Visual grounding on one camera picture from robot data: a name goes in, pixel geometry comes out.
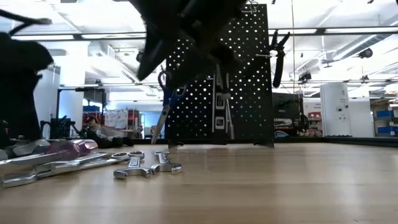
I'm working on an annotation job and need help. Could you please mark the black ceiling camera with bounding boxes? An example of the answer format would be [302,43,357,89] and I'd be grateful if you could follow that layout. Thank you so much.
[358,47,374,60]

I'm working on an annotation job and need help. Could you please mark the shelf with blue bins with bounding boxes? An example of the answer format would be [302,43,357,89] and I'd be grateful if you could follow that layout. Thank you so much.
[370,98,398,138]

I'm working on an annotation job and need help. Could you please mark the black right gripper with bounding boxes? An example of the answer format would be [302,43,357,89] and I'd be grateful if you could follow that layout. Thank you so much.
[129,0,249,90]

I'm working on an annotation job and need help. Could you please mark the black crate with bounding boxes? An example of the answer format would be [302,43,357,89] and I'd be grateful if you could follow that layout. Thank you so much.
[40,114,76,140]

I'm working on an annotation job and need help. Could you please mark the person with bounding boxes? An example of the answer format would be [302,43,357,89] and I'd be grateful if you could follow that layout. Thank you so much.
[81,114,125,139]

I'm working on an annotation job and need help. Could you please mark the black perforated pegboard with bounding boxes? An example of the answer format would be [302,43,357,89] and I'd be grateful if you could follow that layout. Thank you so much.
[164,3,275,149]

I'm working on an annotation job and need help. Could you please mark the short silver peg hook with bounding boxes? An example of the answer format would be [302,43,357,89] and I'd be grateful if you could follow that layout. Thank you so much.
[256,52,279,60]

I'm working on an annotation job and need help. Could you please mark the black equipment stand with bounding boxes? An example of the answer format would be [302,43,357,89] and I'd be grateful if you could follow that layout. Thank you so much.
[272,89,310,138]

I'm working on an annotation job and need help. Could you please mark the long silver combination wrench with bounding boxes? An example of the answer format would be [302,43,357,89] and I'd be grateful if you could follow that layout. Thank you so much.
[1,155,119,189]

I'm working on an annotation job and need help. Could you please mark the black pliers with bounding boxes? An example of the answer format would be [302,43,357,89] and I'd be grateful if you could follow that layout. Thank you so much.
[243,29,291,89]

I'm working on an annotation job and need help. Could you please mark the blue handled scissors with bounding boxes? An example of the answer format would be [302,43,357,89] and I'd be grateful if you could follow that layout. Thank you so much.
[150,70,188,146]

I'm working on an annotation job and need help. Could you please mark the white wire ring rack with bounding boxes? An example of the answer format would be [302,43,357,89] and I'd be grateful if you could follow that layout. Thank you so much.
[238,0,260,14]

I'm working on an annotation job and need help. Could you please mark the black aluminium table frame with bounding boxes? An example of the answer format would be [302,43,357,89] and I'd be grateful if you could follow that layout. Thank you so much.
[133,136,398,149]

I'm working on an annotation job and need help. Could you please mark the white cabinet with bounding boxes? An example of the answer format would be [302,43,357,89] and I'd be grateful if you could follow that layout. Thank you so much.
[319,82,353,138]

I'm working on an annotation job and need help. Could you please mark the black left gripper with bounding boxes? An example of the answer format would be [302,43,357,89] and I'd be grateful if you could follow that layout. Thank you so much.
[0,71,43,141]

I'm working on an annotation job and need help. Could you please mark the black work glove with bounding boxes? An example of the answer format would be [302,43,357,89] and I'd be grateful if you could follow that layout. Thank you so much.
[93,136,108,149]

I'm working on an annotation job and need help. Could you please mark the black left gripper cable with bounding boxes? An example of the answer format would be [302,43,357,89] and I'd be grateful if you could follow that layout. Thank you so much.
[0,8,53,35]

